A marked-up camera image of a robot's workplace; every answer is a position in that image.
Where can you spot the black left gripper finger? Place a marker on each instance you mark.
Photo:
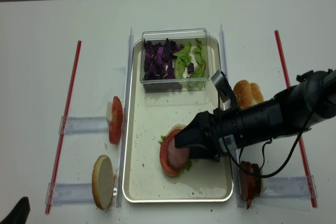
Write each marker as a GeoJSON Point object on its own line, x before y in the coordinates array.
{"type": "Point", "coordinates": [19, 213]}

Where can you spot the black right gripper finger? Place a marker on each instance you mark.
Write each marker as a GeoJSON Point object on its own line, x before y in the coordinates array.
{"type": "Point", "coordinates": [192, 137]}

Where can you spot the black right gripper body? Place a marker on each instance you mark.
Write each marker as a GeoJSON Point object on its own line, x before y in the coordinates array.
{"type": "Point", "coordinates": [206, 122]}

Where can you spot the pink meat patty slice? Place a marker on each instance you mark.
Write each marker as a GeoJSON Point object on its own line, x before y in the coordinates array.
{"type": "Point", "coordinates": [176, 157]}

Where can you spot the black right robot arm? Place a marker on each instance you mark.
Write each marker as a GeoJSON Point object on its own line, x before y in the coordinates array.
{"type": "Point", "coordinates": [295, 109]}

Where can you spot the lettuce under tomato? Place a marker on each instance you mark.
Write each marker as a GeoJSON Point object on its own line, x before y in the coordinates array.
{"type": "Point", "coordinates": [187, 166]}

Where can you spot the tomato slice on tray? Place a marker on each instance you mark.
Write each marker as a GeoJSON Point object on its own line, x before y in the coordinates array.
{"type": "Point", "coordinates": [167, 169]}

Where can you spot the stack of meat patties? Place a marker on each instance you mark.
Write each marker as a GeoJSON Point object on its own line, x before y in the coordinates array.
{"type": "Point", "coordinates": [250, 186]}

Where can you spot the green lettuce leaves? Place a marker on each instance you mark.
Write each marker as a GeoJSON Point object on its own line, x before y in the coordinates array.
{"type": "Point", "coordinates": [190, 61]}

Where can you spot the upright tomato slice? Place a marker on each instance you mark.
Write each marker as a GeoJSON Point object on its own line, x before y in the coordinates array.
{"type": "Point", "coordinates": [115, 128]}

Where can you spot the silver metal tray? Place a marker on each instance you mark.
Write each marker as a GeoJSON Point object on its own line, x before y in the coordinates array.
{"type": "Point", "coordinates": [151, 116]}

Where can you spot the sesame burger buns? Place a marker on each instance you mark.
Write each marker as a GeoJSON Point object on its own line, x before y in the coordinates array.
{"type": "Point", "coordinates": [247, 94]}

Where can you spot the left clear vertical divider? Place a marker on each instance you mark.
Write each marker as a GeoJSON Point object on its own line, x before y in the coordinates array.
{"type": "Point", "coordinates": [117, 202]}

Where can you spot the left red strip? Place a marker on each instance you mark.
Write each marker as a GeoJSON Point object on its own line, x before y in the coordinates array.
{"type": "Point", "coordinates": [61, 134]}

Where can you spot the red strip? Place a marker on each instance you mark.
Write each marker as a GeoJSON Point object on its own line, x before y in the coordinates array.
{"type": "Point", "coordinates": [300, 142]}
{"type": "Point", "coordinates": [61, 134]}

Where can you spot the clear plastic salad container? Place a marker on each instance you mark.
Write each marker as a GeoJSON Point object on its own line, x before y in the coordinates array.
{"type": "Point", "coordinates": [183, 36]}

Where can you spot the shredded purple cabbage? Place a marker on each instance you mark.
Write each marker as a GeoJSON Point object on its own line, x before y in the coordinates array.
{"type": "Point", "coordinates": [158, 61]}

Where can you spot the upright bun half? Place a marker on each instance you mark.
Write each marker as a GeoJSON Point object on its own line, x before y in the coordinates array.
{"type": "Point", "coordinates": [102, 182]}

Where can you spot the right red strip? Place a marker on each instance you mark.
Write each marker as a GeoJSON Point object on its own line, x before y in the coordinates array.
{"type": "Point", "coordinates": [300, 142]}

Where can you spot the left lower clear rail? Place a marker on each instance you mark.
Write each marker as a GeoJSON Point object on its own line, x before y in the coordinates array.
{"type": "Point", "coordinates": [62, 193]}

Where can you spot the clear rail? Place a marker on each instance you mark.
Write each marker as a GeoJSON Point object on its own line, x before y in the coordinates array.
{"type": "Point", "coordinates": [62, 193]}
{"type": "Point", "coordinates": [288, 187]}
{"type": "Point", "coordinates": [83, 125]}

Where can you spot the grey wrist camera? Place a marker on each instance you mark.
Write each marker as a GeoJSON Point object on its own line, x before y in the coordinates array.
{"type": "Point", "coordinates": [222, 86]}

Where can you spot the right lower clear rail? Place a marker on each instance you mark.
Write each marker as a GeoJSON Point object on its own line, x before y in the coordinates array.
{"type": "Point", "coordinates": [288, 187]}

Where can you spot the left upper clear rail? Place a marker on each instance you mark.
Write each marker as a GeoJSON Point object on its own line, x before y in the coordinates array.
{"type": "Point", "coordinates": [83, 125]}

